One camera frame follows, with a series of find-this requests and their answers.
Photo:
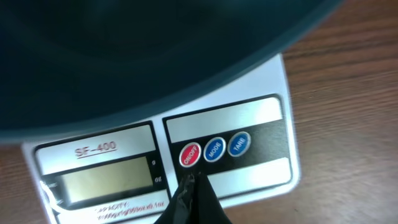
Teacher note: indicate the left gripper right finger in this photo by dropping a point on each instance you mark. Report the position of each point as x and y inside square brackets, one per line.
[206, 208]

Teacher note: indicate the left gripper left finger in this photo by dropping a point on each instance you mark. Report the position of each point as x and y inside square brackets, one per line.
[179, 209]

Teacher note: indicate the blue-grey plastic bowl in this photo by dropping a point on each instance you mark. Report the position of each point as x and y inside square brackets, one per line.
[81, 66]

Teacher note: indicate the white digital kitchen scale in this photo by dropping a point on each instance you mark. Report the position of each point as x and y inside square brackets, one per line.
[240, 136]

